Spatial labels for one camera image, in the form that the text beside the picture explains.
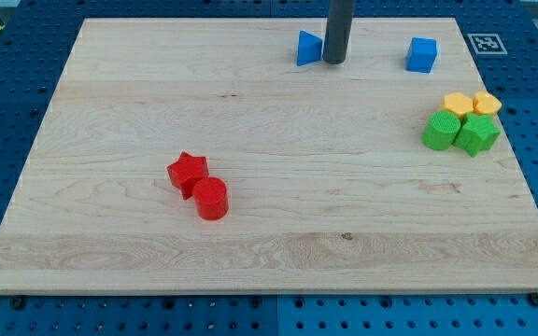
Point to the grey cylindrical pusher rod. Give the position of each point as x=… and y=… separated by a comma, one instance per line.
x=338, y=29

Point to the yellow pentagon block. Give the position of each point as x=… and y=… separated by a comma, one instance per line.
x=486, y=104

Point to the blue triangular prism block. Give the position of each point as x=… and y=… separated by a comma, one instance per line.
x=309, y=48

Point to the green star block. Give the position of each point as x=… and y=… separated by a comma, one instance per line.
x=477, y=133

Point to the light wooden board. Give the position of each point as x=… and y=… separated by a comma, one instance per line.
x=330, y=188

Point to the red star block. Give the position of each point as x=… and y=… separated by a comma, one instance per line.
x=186, y=171

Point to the red cylinder block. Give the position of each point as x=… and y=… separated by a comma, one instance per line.
x=211, y=198

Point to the white fiducial marker tag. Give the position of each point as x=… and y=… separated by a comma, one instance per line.
x=487, y=44

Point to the blue cube block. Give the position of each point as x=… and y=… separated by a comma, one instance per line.
x=421, y=55

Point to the green cylinder block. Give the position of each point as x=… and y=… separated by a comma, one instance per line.
x=441, y=130

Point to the yellow hexagon block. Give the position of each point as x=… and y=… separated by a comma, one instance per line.
x=458, y=104

